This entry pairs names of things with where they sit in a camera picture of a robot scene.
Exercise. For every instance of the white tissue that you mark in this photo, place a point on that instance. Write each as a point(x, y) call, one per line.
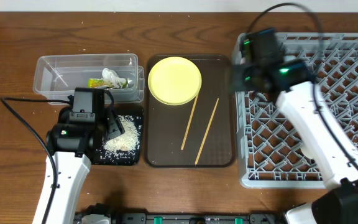
point(113, 80)

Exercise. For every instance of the pink bowl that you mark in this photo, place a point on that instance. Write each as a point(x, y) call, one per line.
point(243, 59)

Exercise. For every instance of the white green cup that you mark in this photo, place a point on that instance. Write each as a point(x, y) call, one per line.
point(307, 151)

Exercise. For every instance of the clear plastic waste bin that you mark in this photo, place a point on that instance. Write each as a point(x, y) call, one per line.
point(57, 76)

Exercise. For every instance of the wooden chopstick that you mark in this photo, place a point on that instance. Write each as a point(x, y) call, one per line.
point(189, 123)
point(206, 132)

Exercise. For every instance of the grey dishwasher rack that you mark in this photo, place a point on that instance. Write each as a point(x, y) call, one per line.
point(269, 154)

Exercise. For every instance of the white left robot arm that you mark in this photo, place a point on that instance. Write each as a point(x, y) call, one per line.
point(66, 171)

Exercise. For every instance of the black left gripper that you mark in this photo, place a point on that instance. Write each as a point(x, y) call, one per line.
point(114, 126)

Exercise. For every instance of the blue bowl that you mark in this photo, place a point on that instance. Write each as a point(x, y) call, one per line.
point(288, 58)

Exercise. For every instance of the yellow plate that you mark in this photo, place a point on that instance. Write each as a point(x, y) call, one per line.
point(174, 81)

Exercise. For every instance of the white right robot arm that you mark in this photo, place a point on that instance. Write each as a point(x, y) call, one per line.
point(298, 97)

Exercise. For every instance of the green snack wrapper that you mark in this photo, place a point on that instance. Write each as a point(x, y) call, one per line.
point(99, 83)

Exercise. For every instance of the black rail at table edge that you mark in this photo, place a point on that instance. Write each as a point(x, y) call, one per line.
point(101, 213)

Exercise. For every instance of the brown serving tray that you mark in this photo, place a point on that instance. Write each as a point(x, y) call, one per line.
point(166, 125)

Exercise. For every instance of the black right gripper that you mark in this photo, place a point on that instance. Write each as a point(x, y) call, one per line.
point(236, 74)

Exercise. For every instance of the black waste tray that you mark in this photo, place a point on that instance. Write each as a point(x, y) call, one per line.
point(132, 155)

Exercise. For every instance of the rice pile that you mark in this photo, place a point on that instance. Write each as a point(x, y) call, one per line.
point(123, 137)

